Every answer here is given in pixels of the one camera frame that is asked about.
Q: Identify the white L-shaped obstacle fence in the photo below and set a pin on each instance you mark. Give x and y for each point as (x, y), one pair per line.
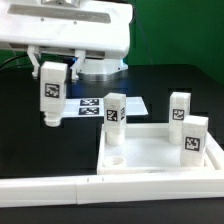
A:
(117, 188)

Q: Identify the white square tabletop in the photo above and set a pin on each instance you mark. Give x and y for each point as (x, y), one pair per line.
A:
(147, 150)

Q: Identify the white sheet with tags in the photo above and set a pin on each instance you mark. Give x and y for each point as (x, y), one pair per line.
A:
(93, 107)

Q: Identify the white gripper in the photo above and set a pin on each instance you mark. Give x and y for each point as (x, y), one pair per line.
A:
(97, 26)

